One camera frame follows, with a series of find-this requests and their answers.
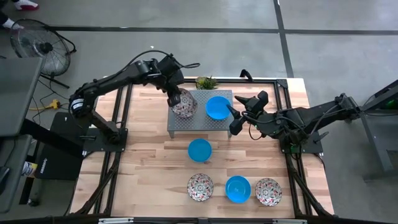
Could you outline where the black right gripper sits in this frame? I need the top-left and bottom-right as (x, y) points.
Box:
(226, 91), (269, 136)

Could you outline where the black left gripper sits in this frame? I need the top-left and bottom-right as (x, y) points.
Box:
(162, 68), (185, 108)

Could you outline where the blue plastic bowl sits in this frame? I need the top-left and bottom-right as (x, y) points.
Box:
(205, 95), (231, 121)
(187, 138), (213, 164)
(224, 175), (252, 204)

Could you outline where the green succulent plant pot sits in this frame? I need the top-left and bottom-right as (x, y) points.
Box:
(195, 75), (220, 90)

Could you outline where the grey perforated metal shelf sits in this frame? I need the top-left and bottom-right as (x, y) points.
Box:
(167, 89), (236, 139)

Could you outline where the black Husky case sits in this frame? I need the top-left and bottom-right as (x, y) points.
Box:
(34, 111), (94, 181)

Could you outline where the black floor fan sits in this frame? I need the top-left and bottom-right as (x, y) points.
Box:
(9, 18), (77, 90)

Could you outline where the grey metal cart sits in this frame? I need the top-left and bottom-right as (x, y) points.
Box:
(343, 79), (398, 181)

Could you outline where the grey desk top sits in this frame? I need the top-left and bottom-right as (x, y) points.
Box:
(0, 57), (44, 138)

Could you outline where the white yellow container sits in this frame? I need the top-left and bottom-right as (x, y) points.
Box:
(21, 161), (39, 178)

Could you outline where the person's foot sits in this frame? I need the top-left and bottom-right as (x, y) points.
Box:
(0, 11), (25, 31)
(12, 0), (40, 11)

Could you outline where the black clamp handle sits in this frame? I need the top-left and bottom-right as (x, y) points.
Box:
(239, 68), (254, 82)

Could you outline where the black aluminium table frame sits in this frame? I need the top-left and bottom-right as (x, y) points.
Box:
(67, 77), (336, 224)

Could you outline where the silver metal bracket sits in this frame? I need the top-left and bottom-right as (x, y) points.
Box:
(272, 219), (308, 224)
(98, 217), (134, 224)

